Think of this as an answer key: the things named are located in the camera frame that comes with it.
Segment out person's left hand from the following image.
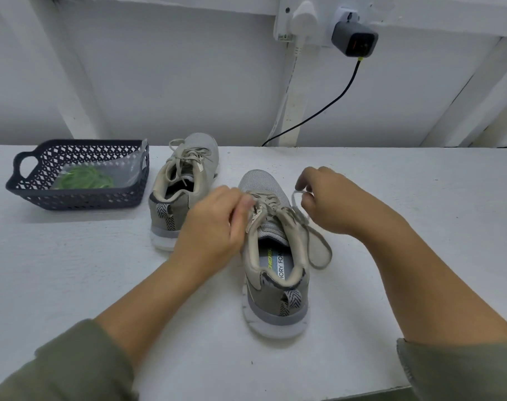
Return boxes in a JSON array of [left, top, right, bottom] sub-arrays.
[[168, 185, 257, 278]]

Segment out gray charger adapter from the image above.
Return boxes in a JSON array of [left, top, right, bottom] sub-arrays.
[[331, 21, 380, 58]]

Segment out person's left forearm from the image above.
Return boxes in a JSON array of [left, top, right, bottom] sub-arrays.
[[0, 258, 210, 401]]

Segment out person's right forearm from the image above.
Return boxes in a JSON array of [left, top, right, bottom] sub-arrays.
[[366, 211, 507, 401]]

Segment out black cable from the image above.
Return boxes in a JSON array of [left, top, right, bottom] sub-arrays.
[[262, 57, 363, 148]]

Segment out dark plastic lattice basket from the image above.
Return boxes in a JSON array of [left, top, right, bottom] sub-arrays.
[[6, 138, 151, 211]]

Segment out white cable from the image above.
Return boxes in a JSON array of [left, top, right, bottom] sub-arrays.
[[270, 41, 303, 145]]

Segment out white wall socket plate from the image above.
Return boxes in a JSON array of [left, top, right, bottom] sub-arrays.
[[274, 0, 363, 45]]

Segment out gray sneaker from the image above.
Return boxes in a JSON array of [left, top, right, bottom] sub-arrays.
[[148, 133, 220, 251], [237, 169, 311, 340]]

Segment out clear plastic bag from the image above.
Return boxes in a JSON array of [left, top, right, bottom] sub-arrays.
[[55, 150, 148, 191]]

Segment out white plug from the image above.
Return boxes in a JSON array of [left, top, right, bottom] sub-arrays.
[[289, 0, 321, 38]]

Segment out person's right hand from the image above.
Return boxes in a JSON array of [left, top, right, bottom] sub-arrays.
[[295, 166, 390, 239]]

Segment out beige shoelace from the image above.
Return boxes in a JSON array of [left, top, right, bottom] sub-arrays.
[[249, 189, 333, 271], [163, 139, 213, 185]]

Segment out green shoelace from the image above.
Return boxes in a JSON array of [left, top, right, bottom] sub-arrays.
[[53, 165, 118, 191]]

